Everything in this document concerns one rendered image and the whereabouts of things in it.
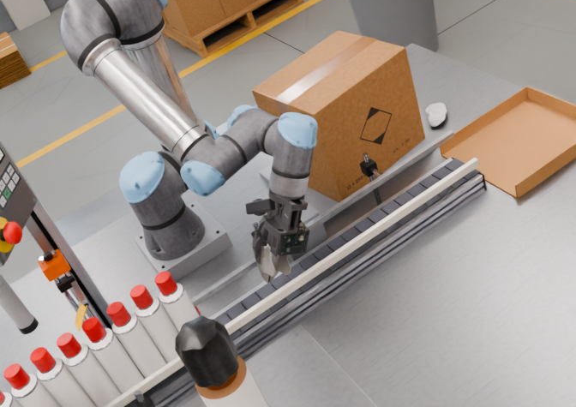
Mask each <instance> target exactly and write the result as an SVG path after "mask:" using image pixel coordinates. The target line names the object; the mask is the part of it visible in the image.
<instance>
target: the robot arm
mask: <svg viewBox="0 0 576 407"><path fill-rule="evenodd" d="M167 3H168V0H68V2H67V3H66V5H65V7H64V9H63V12H62V17H61V24H60V28H61V35H62V40H63V45H64V47H65V50H66V51H67V53H68V55H69V57H70V59H71V60H72V62H73V63H74V65H75V66H76V67H77V68H78V69H79V70H80V71H81V72H82V73H83V74H84V75H86V76H94V77H95V78H96V79H97V80H98V81H99V82H100V83H101V84H102V85H103V86H104V87H105V88H106V89H107V90H108V91H109V92H110V93H111V94H112V95H113V96H114V97H115V98H116V99H117V100H118V101H119V102H120V103H121V104H122V105H123V106H124V107H125V108H126V109H127V110H128V111H130V112H131V113H132V114H133V115H134V116H135V117H136V118H137V119H138V120H139V121H140V122H141V123H142V124H143V125H144V126H145V127H146V128H147V129H148V130H149V131H150V132H151V133H152V134H153V135H154V136H155V137H156V138H157V139H158V140H159V142H160V144H161V146H162V149H160V150H159V151H158V152H157V153H156V152H145V153H143V154H142V155H137V156H136V157H134V158H132V159H131V160H130V161H129V162H128V163H127V164H126V165H125V166H124V167H123V169H122V171H121V173H120V176H119V185H120V188H121V190H122V191H123V196H124V198H125V200H126V201H127V202H128V203H129V204H130V206H131V208H132V209H133V211H134V213H135V215H136V217H137V218H138V220H139V221H140V223H141V225H142V227H143V233H144V239H145V245H146V248H147V251H148V252H149V254H150V255H151V256H152V257H153V258H154V259H156V260H174V259H177V258H179V257H182V256H184V255H186V254H187V253H189V252H190V251H192V250H193V249H194V248H195V247H196V246H197V245H198V244H199V243H200V242H201V240H202V238H203V237H204V235H205V226H204V224H203V223H202V221H201V218H200V217H199V216H198V215H197V214H196V213H195V212H193V211H192V210H191V209H190V208H189V207H188V206H186V205H185V203H184V201H183V198H182V195H183V194H184V193H185V192H186V191H187V190H188V189H190V190H192V191H193V192H194V193H195V194H197V195H199V196H208V195H210V194H211V193H213V192H214V191H215V190H216V189H218V188H219V187H221V186H223V185H224V184H225V182H226V181H227V180H228V179H230V178H231V177H232V176H233V175H234V174H236V173H237V172H238V171H239V170H240V169H242V168H243V167H244V166H245V165H246V164H247V163H248V162H249V161H250V160H252V159H253V158H254V157H255V156H256V155H257V154H259V153H260V152H263V153H265V154H267V155H269V156H273V164H272V169H271V174H270V180H269V185H268V187H269V193H268V197H269V198H267V199H264V200H263V199H255V200H254V201H252V202H250V203H246V205H245V206H246V213H247V214H254V215H256V216H262V215H263V217H262V219H261V220H260V221H259V225H258V228H257V230H255V236H254V238H253V242H252V249H253V252H254V256H255V260H256V263H257V266H258V268H259V271H260V273H261V276H262V277H263V278H264V280H265V281H266V282H267V283H269V282H271V281H272V280H273V279H274V278H275V276H276V275H277V274H278V272H282V273H284V274H286V275H288V274H290V272H291V265H290V263H289V261H288V258H287V256H288V254H300V253H303V252H304V253H306V249H307V245H308V240H309V232H310V229H309V228H308V227H307V226H305V224H304V223H303V222H302V220H301V215H302V210H307V206H308V203H307V202H306V201H305V200H304V196H305V194H306V191H307V187H308V181H309V173H310V169H311V164H312V159H313V154H314V150H315V145H316V134H317V128H318V125H317V121H316V120H315V119H314V118H313V117H310V116H308V115H304V114H301V113H296V112H287V113H285V114H283V115H281V117H280V118H279V117H276V116H274V115H272V114H269V113H267V112H265V111H264V110H262V109H260V108H255V107H254V106H250V105H241V106H238V107H237V108H236V109H235V110H234V111H233V112H232V114H231V116H230V117H229V119H228V122H227V130H226V131H225V132H224V133H223V134H222V135H219V133H217V132H216V129H215V127H214V126H213V125H212V124H210V123H209V122H207V121H204V120H202V119H201V118H199V117H196V116H195V114H194V112H193V110H192V107H191V105H190V102H189V99H188V97H187V94H186V92H185V90H184V88H183V84H182V82H181V80H180V78H179V75H178V73H177V70H176V67H175V65H174V62H173V61H172V58H171V54H170V52H169V50H168V48H167V45H166V43H165V40H164V38H163V35H162V33H161V32H162V31H163V29H164V27H165V21H164V18H163V16H162V14H161V11H162V10H164V9H165V7H166V6H167ZM121 46H122V47H124V49H125V50H126V52H127V54H128V56H127V55H126V54H125V53H124V52H123V51H122V50H121ZM266 212H267V215H264V214H265V213H266ZM306 236H307V237H306ZM305 240H306V242H305ZM304 244H305V246H304ZM272 254H273V256H272Z"/></svg>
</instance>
